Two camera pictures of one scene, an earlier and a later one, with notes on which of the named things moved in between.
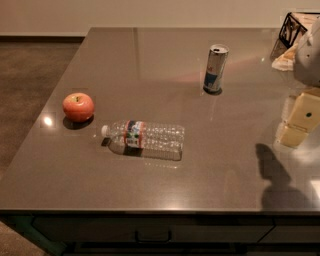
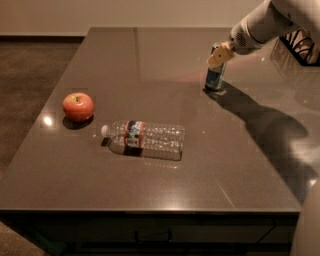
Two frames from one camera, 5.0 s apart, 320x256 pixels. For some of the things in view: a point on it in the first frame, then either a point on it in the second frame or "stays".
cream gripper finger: (303, 118) → (240, 41)
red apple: (78, 107) stays
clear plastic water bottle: (145, 139) stays
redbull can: (216, 66) stays
